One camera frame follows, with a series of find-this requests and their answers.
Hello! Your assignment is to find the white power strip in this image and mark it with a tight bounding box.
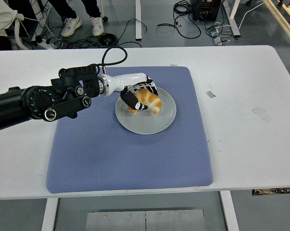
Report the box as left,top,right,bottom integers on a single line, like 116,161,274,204
35,36,55,50

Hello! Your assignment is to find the white table leg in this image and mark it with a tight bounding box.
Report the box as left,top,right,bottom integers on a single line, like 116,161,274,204
219,190,240,231
41,197,59,231

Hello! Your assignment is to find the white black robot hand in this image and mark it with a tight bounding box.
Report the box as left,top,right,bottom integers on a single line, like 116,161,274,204
103,72,159,112

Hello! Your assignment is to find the coiled black cable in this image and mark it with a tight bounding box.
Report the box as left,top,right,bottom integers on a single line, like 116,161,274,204
86,32,143,49

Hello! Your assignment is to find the white office chair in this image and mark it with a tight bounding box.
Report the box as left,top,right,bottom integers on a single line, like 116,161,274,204
13,13,31,51

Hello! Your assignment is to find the white cable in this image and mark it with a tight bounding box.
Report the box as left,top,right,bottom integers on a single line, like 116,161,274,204
238,0,265,28

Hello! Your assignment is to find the long looped black cable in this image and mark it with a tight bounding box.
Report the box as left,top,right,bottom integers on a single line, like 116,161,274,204
157,0,202,39

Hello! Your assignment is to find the person in white top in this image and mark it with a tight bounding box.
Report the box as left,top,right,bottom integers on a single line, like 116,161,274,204
0,0,25,51

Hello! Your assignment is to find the orange white croissant bread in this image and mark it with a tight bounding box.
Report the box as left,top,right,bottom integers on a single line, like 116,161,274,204
127,88,163,116

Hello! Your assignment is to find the grey round plate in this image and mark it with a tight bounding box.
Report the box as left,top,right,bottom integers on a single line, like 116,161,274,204
114,86,177,135

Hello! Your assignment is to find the brown patterned box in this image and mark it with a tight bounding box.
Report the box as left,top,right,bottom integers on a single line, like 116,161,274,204
252,187,290,195

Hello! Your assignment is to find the thin black cable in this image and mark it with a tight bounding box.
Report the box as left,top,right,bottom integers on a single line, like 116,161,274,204
118,18,148,46

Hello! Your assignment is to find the black equipment box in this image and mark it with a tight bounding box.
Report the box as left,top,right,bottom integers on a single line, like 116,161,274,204
192,0,223,21

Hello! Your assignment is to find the blue quilted mat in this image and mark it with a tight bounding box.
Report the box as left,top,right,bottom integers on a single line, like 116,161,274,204
45,66,213,194

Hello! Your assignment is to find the white background desk leg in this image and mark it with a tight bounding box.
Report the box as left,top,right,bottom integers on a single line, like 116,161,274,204
223,0,241,37
135,0,142,39

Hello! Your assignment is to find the clear tape strip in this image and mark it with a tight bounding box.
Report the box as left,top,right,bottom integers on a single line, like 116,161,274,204
251,106,272,124

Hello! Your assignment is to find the grey metal plate with screws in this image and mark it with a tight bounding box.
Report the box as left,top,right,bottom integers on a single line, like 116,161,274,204
86,209,206,231

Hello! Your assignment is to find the person with white shoes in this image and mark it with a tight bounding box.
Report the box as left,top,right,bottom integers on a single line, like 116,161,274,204
47,0,105,38

